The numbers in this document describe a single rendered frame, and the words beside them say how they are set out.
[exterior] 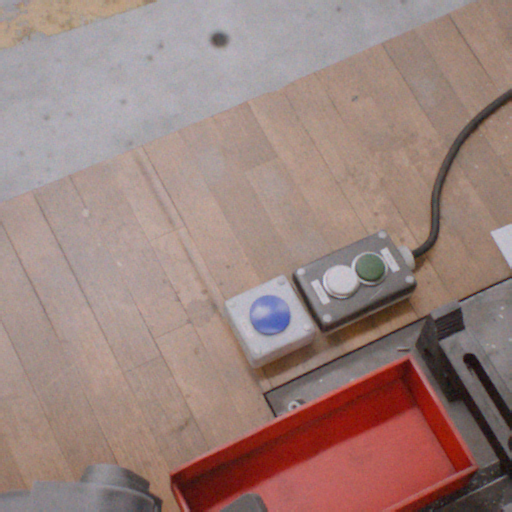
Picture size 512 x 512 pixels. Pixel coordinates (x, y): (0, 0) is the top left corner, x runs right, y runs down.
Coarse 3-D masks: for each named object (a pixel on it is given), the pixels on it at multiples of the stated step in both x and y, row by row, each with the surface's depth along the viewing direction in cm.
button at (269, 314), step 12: (264, 300) 127; (276, 300) 127; (252, 312) 126; (264, 312) 126; (276, 312) 126; (288, 312) 126; (252, 324) 126; (264, 324) 126; (276, 324) 126; (288, 324) 126
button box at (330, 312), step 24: (504, 96) 140; (480, 120) 139; (456, 144) 138; (432, 192) 136; (432, 216) 134; (360, 240) 131; (384, 240) 131; (432, 240) 133; (312, 264) 129; (336, 264) 129; (408, 264) 131; (312, 288) 128; (360, 288) 128; (384, 288) 129; (408, 288) 129; (312, 312) 129; (336, 312) 127; (360, 312) 128
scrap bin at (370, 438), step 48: (384, 384) 127; (288, 432) 125; (336, 432) 125; (384, 432) 125; (432, 432) 126; (192, 480) 123; (240, 480) 123; (288, 480) 123; (336, 480) 123; (384, 480) 123; (432, 480) 124
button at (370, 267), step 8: (360, 256) 129; (368, 256) 129; (376, 256) 129; (360, 264) 129; (368, 264) 129; (376, 264) 129; (384, 264) 129; (360, 272) 128; (368, 272) 128; (376, 272) 128; (368, 280) 128; (376, 280) 128
